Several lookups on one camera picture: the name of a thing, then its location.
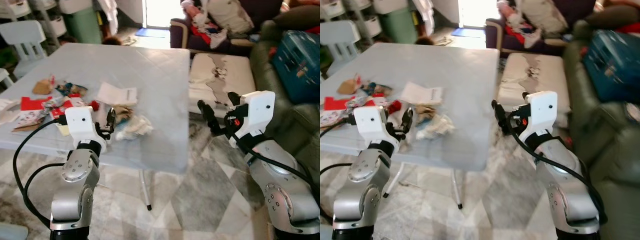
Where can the white paper sheet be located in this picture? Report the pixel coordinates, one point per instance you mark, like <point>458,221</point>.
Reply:
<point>117,94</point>
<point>422,93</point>

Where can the printed flat wrapper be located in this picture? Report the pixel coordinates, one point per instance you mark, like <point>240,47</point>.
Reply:
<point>330,119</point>
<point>31,120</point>

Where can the crumpled beige tissue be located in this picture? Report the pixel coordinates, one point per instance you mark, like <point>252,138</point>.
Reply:
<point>425,112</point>
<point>125,113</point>

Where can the blue door mat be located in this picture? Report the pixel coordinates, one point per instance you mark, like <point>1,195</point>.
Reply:
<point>467,32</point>
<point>151,32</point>

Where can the dark green sofa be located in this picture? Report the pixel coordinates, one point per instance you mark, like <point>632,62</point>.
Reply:
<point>295,125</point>
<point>610,140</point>

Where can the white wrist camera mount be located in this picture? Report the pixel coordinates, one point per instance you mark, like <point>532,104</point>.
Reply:
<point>79,122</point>
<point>257,112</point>
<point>542,112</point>
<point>369,122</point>

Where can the white plastic bag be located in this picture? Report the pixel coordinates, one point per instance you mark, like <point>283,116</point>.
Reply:
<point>7,110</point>

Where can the light blue stool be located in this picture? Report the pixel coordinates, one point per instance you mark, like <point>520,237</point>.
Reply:
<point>12,231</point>
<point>325,232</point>

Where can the person in beige clothes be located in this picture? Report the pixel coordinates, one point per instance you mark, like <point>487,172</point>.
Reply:
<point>547,17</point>
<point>230,17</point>

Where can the dark purple sofa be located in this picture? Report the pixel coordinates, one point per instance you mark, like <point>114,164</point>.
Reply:
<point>495,35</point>
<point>182,37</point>

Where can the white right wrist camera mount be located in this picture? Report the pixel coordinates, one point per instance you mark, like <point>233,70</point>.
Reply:
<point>542,112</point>
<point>257,112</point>

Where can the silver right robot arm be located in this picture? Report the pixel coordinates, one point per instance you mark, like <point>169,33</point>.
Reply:
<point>282,190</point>
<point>567,190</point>

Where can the white folding table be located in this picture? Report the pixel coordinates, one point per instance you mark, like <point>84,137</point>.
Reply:
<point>450,75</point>
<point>140,75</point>

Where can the colourful crumpled wrapper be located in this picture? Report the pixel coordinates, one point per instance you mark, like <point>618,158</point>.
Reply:
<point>376,90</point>
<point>71,90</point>

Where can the beige cushioned ottoman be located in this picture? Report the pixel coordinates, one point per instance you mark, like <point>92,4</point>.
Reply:
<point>222,75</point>
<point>532,75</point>

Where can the green rubbish bin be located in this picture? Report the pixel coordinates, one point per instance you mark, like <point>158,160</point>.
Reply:
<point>400,25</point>
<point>82,25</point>

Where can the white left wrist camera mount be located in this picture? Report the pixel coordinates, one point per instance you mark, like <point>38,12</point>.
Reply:
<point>79,122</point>
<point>369,122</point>

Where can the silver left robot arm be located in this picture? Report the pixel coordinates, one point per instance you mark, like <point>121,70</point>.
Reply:
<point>359,172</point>
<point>75,172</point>

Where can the white storage shelf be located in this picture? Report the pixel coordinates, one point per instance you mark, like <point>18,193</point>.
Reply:
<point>357,15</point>
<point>42,17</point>

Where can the flat red packet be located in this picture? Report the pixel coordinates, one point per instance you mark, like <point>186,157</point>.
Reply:
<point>336,104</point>
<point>34,104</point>

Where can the crumpled white tissue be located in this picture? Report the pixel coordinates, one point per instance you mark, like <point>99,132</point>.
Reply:
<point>436,127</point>
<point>135,127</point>

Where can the pale yellow paper scrap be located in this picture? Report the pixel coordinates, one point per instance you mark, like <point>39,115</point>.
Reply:
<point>62,130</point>

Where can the light blue plastic chair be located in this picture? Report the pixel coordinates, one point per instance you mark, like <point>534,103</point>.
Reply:
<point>342,42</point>
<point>25,42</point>

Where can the crumpled brown paper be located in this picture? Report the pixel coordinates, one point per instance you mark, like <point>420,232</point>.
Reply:
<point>42,87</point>
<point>347,87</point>

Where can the small red wrapper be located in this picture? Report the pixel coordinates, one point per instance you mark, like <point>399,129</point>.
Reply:
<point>94,105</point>
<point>395,106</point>

